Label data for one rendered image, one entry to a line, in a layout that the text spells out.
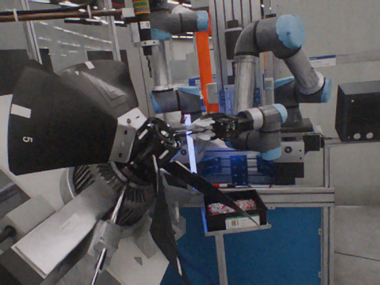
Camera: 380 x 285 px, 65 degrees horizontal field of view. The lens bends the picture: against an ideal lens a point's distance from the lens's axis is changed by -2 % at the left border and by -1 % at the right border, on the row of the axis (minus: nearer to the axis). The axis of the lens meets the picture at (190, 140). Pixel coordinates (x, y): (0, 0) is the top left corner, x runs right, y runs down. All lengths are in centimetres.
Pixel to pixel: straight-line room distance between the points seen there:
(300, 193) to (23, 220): 99
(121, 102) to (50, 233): 41
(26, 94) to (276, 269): 122
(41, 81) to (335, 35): 231
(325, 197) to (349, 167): 159
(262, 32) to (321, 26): 154
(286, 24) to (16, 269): 98
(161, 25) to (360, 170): 221
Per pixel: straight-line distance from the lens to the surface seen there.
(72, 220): 65
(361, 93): 115
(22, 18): 84
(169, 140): 76
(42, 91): 64
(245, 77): 116
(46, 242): 60
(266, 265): 148
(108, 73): 95
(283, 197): 128
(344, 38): 267
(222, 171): 161
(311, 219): 136
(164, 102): 155
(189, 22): 118
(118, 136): 73
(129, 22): 84
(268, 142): 108
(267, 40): 113
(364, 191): 298
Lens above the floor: 139
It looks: 15 degrees down
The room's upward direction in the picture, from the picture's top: 7 degrees counter-clockwise
